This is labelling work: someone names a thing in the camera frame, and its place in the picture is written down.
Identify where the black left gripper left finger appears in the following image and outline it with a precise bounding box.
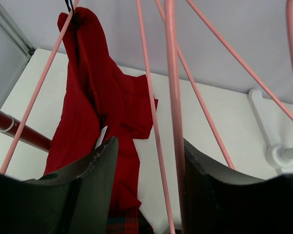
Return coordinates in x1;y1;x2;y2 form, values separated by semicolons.
0;137;119;234

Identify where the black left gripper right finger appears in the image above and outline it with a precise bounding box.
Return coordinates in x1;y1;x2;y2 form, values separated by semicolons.
184;141;293;234

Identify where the red plaid skirt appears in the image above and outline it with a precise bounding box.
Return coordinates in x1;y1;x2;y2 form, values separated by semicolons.
105;208;154;234

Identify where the pink wire hanger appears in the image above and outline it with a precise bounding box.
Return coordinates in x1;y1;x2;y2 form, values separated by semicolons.
164;0;188;234
136;0;234;234
185;0;293;169

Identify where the pink hanger holding dress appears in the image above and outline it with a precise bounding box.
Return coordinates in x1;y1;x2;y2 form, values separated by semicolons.
0;0;80;175

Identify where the white clothes rack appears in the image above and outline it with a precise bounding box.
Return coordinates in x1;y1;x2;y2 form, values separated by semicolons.
0;89;293;174

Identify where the red dress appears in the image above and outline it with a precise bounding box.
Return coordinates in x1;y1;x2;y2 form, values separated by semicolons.
45;7;153;217

